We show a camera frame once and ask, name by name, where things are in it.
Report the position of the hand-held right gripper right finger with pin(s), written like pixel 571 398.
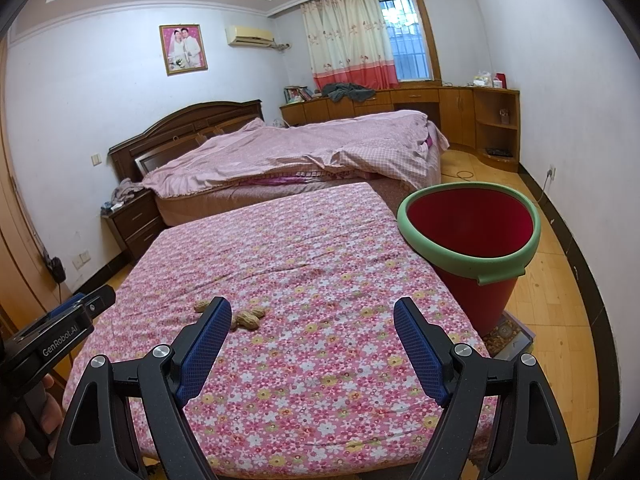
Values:
pixel 420 350

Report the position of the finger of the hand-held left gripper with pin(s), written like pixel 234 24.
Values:
pixel 95 302

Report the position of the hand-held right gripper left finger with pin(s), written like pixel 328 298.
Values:
pixel 205 345

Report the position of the peanut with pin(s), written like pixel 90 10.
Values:
pixel 258 312
pixel 202 306
pixel 247 322

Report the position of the red bucket with green rim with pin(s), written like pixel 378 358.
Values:
pixel 470 225

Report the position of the person's left hand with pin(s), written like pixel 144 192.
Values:
pixel 16 432

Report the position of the black charger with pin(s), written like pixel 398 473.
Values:
pixel 54 267

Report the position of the dark wooden nightstand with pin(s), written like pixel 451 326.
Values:
pixel 135 225

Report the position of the patterned cardboard box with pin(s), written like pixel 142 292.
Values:
pixel 510 335

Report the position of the pile of clothes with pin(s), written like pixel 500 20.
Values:
pixel 125 190

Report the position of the pink floral blanket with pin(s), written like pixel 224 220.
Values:
pixel 300 260

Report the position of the dark wooden bed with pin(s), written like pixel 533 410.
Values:
pixel 200 120

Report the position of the pink checked duvet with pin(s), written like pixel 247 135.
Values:
pixel 300 150

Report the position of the light wooden cabinet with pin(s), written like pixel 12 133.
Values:
pixel 450 110

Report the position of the framed wedding photo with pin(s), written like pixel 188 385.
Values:
pixel 183 50

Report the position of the grey clothes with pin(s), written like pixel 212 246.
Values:
pixel 347 92

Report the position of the white plastic bag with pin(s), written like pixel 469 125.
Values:
pixel 481 79

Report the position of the small red box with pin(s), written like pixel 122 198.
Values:
pixel 500 81

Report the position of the white air conditioner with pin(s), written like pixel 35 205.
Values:
pixel 249 35

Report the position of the barred window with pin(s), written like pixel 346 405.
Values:
pixel 407 35

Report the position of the cream and red curtain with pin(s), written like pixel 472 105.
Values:
pixel 345 35

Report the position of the white wall socket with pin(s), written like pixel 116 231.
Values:
pixel 82 259

